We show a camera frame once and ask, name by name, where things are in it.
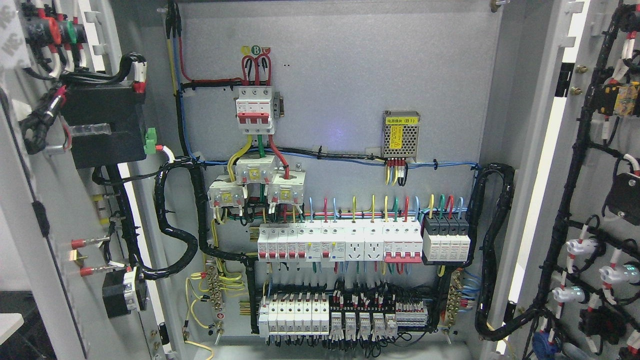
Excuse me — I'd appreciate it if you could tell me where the black white surge protector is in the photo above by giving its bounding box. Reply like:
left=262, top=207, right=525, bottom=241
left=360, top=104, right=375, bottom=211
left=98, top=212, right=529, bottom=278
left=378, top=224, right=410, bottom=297
left=422, top=216, right=471, bottom=265

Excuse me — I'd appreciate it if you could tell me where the brass ground bar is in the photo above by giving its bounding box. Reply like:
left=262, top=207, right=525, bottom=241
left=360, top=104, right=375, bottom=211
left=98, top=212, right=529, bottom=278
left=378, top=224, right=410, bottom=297
left=205, top=260, right=226, bottom=321
left=443, top=268, right=463, bottom=328

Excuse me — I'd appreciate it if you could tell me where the black corrugated cable loom right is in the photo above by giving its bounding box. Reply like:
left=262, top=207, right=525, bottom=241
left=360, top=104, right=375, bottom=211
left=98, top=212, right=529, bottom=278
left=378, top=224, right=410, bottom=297
left=465, top=163, right=538, bottom=342

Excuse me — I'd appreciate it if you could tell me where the white red main breaker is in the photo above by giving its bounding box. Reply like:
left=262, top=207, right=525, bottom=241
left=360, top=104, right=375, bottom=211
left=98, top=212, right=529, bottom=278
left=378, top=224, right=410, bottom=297
left=235, top=86, right=275, bottom=136

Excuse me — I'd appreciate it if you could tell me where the brass ground bar right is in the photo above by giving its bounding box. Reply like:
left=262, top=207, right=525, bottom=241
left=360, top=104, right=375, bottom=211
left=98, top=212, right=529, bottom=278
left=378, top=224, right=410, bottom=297
left=443, top=268, right=463, bottom=328

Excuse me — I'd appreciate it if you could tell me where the perforated metal power supply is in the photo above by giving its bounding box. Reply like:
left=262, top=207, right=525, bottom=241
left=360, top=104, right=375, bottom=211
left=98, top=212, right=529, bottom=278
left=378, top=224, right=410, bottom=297
left=381, top=111, right=420, bottom=160

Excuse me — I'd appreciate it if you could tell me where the lower relay terminal row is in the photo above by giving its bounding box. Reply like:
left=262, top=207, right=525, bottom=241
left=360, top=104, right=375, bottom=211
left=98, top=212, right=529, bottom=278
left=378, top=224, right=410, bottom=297
left=257, top=287, right=429, bottom=348

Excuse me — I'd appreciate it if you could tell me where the grey cabinet door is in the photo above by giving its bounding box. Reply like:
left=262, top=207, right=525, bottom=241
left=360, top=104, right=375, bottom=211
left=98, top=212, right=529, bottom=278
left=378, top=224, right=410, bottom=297
left=473, top=0, right=639, bottom=360
left=0, top=0, right=173, bottom=360

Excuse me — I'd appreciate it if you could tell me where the white rotary selector switch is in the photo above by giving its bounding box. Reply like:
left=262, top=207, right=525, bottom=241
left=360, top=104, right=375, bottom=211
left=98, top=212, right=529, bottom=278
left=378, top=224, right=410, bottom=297
left=102, top=266, right=147, bottom=319

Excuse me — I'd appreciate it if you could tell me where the black corrugated cable loom left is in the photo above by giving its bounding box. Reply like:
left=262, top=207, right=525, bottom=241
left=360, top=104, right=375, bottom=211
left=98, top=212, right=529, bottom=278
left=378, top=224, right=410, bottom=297
left=102, top=157, right=258, bottom=333

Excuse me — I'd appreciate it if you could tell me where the black corrugated cable loom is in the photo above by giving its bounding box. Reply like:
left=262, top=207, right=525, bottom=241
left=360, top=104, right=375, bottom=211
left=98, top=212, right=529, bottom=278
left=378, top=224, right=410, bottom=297
left=102, top=157, right=258, bottom=333
left=465, top=163, right=538, bottom=342

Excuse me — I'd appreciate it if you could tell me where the brass ground bar left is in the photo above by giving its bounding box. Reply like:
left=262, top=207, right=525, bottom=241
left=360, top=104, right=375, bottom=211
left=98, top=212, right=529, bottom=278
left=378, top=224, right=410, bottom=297
left=205, top=260, right=226, bottom=321

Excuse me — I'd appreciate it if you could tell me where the black digital power meter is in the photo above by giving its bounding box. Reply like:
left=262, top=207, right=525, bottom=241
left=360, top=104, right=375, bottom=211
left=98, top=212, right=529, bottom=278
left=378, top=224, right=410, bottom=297
left=61, top=80, right=147, bottom=169

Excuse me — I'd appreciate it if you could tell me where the white current transformer group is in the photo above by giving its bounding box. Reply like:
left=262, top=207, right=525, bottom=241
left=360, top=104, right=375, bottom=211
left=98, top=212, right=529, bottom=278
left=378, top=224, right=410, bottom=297
left=208, top=155, right=306, bottom=209

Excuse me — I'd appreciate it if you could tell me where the white socket breaker row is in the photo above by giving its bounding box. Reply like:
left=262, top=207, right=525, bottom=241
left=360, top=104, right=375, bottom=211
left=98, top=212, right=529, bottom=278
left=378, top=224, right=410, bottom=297
left=257, top=219, right=423, bottom=267

